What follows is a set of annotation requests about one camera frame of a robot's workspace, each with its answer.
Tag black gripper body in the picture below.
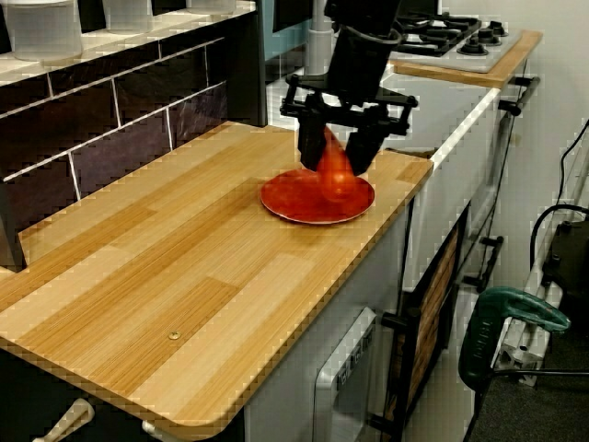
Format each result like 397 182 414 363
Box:
279 25 421 138

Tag black shelf side panel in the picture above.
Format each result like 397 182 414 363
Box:
226 7 269 129

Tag white plastic jar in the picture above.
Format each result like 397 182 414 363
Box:
101 0 156 36
1 0 85 64

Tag black framed oven door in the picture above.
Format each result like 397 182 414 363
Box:
369 201 474 436

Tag dark tile backsplash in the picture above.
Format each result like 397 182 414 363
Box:
0 38 231 241

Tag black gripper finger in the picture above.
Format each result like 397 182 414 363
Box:
344 121 393 178
295 113 332 173

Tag black cabinet door handle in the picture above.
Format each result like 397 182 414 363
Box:
498 75 543 117

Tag white kitchen shelf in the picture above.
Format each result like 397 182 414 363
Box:
0 0 258 89

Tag white drawer knob handle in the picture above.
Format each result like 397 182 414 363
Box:
30 397 97 442

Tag toy stove top burners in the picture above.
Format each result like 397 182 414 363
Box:
389 12 526 76

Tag black oven door handle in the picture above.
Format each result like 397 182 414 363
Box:
461 235 506 292

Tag white toy kitchen cabinet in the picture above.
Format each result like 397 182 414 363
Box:
242 68 535 442

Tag red round plate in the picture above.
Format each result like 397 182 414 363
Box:
259 167 376 226

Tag grey toy dishwasher panel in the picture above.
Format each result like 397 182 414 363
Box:
313 307 379 442

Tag aluminium frame rail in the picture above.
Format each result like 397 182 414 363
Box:
494 257 570 375

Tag black cable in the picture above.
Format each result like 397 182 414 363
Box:
527 201 589 277
555 117 589 206

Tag red toy sausage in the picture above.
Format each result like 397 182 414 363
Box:
316 125 359 204

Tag white toy faucet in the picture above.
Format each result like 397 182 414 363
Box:
305 0 336 78

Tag black box device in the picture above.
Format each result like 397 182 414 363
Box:
541 219 589 298

